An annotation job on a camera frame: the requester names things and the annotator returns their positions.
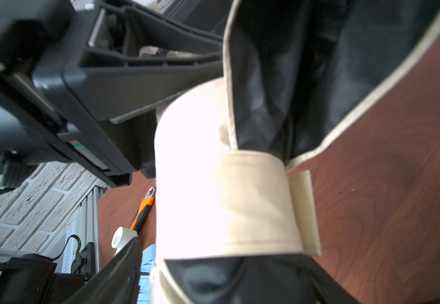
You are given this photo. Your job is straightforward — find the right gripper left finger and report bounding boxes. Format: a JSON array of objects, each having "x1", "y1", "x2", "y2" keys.
[{"x1": 66, "y1": 238, "x2": 142, "y2": 303}]

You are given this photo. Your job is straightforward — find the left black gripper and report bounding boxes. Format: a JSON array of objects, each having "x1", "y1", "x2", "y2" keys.
[{"x1": 0, "y1": 1, "x2": 224, "y2": 195}]

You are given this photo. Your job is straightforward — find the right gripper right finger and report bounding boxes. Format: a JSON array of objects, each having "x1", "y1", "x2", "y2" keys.
[{"x1": 299, "y1": 255, "x2": 359, "y2": 303}]

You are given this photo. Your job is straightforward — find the light blue umbrella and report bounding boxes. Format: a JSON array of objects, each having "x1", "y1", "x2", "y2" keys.
[{"x1": 137, "y1": 244, "x2": 156, "y2": 304}]

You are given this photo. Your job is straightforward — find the beige umbrella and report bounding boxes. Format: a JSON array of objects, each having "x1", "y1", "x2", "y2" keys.
[{"x1": 150, "y1": 1, "x2": 440, "y2": 303}]

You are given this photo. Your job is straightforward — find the white pipe fitting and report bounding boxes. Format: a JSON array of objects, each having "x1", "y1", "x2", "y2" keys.
[{"x1": 111, "y1": 227, "x2": 138, "y2": 255}]

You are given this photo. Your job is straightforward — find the orange handled adjustable wrench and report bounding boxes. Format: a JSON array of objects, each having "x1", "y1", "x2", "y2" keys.
[{"x1": 130, "y1": 187, "x2": 156, "y2": 234}]

